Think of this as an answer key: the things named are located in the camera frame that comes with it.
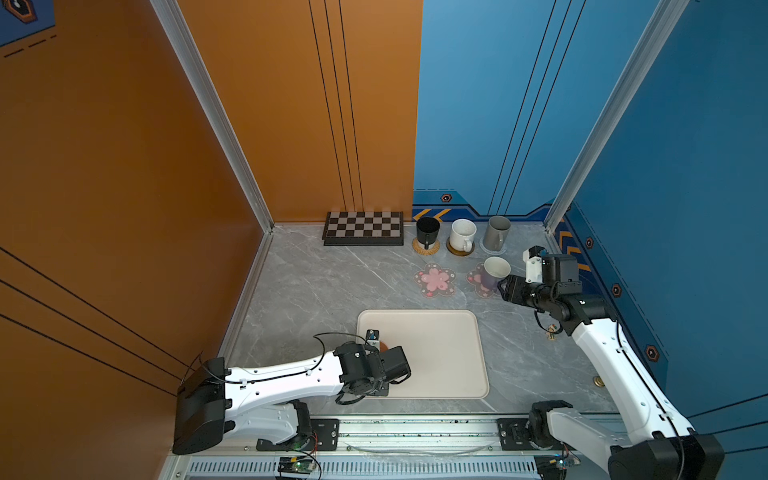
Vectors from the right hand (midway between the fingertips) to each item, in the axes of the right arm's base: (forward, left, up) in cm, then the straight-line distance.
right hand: (504, 285), depth 79 cm
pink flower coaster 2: (+16, +1, -19) cm, 25 cm away
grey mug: (+29, -7, -10) cm, 31 cm away
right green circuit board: (-37, -10, -20) cm, 43 cm away
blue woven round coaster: (+28, -7, -19) cm, 34 cm away
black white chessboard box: (+38, +41, -15) cm, 58 cm away
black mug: (+30, +18, -9) cm, 36 cm away
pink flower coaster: (+15, +16, -19) cm, 29 cm away
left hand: (-21, +33, -13) cm, 41 cm away
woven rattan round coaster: (+27, +18, -18) cm, 38 cm away
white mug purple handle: (+17, -5, -15) cm, 23 cm away
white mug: (+28, +5, -10) cm, 30 cm away
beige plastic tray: (-10, +15, -19) cm, 26 cm away
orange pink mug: (-12, +33, -12) cm, 37 cm away
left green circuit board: (-37, +53, -20) cm, 68 cm away
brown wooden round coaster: (+27, +7, -18) cm, 34 cm away
